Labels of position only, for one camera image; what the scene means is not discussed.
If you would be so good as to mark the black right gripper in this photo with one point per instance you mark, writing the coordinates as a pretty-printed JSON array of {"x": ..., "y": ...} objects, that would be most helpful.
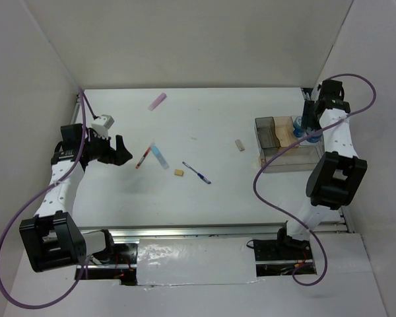
[{"x": 307, "y": 119}]

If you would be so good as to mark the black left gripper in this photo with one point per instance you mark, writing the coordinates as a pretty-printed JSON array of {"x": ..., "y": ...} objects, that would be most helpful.
[{"x": 119, "y": 156}]

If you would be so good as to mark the blue white jar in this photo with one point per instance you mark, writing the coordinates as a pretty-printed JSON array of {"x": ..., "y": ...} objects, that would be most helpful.
[
  {"x": 297, "y": 126},
  {"x": 313, "y": 135}
]

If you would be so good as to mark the red pen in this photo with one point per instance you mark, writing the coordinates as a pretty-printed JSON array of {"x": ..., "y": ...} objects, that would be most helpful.
[{"x": 144, "y": 156}]

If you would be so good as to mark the blue glue stick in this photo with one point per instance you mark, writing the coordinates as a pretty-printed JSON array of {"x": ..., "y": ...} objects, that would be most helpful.
[{"x": 160, "y": 158}]

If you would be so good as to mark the pink glue stick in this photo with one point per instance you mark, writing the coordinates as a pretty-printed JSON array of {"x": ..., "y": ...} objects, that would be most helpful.
[{"x": 157, "y": 101}]

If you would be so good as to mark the blue pen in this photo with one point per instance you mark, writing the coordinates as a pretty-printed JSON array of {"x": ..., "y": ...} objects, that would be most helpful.
[{"x": 197, "y": 173}]

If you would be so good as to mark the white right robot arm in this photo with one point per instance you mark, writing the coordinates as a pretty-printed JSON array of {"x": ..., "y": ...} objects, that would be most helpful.
[{"x": 336, "y": 177}]

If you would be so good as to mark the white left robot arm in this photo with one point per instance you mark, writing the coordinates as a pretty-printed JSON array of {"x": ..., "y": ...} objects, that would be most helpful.
[{"x": 51, "y": 238}]

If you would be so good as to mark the transparent compartment organizer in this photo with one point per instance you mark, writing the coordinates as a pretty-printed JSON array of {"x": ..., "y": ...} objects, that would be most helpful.
[{"x": 275, "y": 134}]

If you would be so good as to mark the yellow eraser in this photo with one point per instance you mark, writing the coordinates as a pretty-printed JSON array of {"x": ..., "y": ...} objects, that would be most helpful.
[{"x": 178, "y": 172}]

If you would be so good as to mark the white dirty eraser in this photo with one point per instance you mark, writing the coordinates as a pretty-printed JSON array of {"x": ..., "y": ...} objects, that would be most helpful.
[{"x": 239, "y": 145}]

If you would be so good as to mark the white foam cover panel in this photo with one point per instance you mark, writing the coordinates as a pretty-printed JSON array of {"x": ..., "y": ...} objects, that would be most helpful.
[{"x": 195, "y": 261}]

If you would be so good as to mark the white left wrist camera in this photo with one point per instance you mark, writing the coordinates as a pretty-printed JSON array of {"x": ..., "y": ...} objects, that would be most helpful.
[{"x": 101, "y": 125}]

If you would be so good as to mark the aluminium front rail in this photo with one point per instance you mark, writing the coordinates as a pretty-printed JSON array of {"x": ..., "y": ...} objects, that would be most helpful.
[{"x": 193, "y": 232}]

